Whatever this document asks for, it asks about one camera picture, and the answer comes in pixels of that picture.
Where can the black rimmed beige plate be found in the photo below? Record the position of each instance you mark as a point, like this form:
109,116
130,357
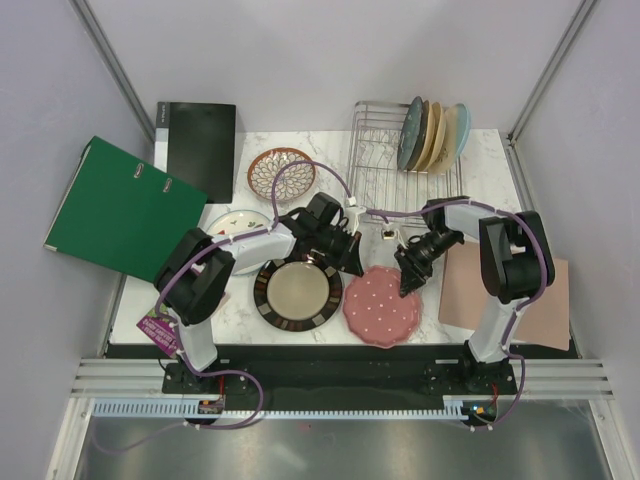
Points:
296,295

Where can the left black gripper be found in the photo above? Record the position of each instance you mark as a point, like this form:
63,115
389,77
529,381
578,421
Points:
349,259

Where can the dark teal plate in rack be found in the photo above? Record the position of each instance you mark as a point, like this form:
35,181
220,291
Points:
412,135

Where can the white strawberry pattern plate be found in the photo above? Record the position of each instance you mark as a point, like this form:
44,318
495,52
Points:
237,221

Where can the purple children's book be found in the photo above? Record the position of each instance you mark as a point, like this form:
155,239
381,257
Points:
163,327

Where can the light blue plate in rack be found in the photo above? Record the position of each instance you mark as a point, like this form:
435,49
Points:
458,123

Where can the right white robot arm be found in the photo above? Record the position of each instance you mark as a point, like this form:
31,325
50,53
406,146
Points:
516,267

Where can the white slotted cable duct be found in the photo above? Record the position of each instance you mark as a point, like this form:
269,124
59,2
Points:
197,409

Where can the right aluminium frame post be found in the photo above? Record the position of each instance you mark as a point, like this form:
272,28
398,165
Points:
568,39

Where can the brown floral pattern plate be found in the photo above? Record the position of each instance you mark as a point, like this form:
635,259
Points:
294,181

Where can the aluminium front rail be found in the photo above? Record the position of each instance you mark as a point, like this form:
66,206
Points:
545,379

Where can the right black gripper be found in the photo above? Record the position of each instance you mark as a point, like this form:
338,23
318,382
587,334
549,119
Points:
413,274

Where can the wire dish rack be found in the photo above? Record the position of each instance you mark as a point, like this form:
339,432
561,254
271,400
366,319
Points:
372,173

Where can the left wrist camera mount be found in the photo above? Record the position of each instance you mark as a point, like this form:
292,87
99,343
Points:
352,212

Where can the green ring binder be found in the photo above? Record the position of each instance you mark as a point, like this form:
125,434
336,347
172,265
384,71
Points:
122,213

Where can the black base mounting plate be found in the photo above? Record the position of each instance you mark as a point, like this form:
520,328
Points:
316,376

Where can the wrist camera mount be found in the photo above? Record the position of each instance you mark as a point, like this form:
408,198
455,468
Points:
352,212
390,232

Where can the cream plate in rack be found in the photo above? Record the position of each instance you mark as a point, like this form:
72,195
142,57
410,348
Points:
436,130
426,137

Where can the pink polka dot plate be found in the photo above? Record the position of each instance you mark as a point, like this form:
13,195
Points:
376,313

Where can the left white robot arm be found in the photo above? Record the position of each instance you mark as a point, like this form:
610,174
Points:
192,281

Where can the black binder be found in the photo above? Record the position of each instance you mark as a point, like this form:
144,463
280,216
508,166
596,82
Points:
195,142

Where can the aluminium frame post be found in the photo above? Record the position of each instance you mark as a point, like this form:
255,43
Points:
91,24
568,39

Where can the left aluminium frame post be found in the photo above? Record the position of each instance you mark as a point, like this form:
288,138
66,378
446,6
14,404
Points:
91,24

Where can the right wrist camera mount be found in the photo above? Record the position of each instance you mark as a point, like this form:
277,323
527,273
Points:
390,232

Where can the pink cutting board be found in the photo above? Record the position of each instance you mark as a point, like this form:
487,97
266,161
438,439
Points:
464,298

